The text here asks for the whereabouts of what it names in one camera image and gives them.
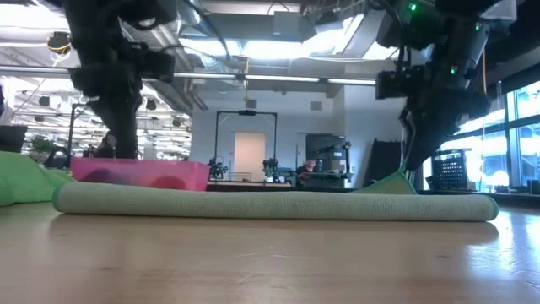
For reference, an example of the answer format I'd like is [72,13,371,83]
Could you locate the black computer monitor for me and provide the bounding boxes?
[0,124,29,154]

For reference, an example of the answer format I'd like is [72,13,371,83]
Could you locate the background wooden table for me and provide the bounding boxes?
[205,180,293,189]

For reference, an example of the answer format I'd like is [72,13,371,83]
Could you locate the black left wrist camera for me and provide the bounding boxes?
[141,50,176,84]

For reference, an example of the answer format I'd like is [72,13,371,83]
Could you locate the black plastic crate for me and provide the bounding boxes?
[429,150,473,192]

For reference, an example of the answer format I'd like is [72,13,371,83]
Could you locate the green potted plant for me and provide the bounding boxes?
[31,135,57,166]

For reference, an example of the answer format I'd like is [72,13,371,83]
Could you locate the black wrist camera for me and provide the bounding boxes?
[375,69,425,101]
[141,50,176,84]

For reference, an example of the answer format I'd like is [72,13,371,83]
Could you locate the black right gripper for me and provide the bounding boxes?
[400,62,493,172]

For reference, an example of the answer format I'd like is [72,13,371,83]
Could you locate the black equipment cabinet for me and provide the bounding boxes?
[301,133,354,188]

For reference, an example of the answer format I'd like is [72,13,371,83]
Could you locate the black ceiling cable reel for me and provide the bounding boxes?
[46,30,73,55]

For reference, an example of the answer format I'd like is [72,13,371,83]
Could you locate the pink plastic bin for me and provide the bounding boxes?
[70,156,211,193]

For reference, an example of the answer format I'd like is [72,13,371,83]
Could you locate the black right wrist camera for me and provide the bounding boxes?
[375,69,425,101]

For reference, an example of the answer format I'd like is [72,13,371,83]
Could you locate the bright green microfiber towel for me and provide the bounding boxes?
[0,150,76,208]

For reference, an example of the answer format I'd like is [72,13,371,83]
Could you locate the yellow hanging cable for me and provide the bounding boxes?
[478,48,489,192]

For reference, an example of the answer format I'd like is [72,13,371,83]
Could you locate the black standing panel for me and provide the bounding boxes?
[363,138,408,190]

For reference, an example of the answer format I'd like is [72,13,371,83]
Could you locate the pale green microfiber towel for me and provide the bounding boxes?
[51,168,500,223]

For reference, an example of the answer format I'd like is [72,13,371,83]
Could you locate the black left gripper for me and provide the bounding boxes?
[69,62,144,160]

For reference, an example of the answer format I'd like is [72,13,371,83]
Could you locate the person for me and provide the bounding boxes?
[93,131,118,160]
[294,159,318,177]

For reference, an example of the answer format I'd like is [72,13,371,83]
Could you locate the black background rig frame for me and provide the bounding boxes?
[67,102,138,160]
[213,109,278,182]

